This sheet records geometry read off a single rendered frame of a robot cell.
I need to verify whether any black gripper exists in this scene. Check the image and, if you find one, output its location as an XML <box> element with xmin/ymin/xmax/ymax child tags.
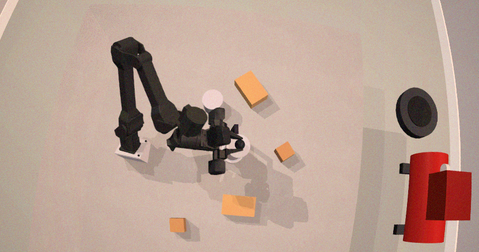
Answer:
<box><xmin>194</xmin><ymin>108</ymin><xmax>243</xmax><ymax>175</ymax></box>

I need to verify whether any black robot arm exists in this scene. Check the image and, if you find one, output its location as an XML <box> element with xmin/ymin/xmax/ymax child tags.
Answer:
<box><xmin>111</xmin><ymin>37</ymin><xmax>231</xmax><ymax>154</ymax></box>

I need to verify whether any glass french press with black handle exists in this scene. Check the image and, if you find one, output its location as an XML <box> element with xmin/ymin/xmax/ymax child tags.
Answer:
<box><xmin>221</xmin><ymin>124</ymin><xmax>250</xmax><ymax>163</ymax></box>

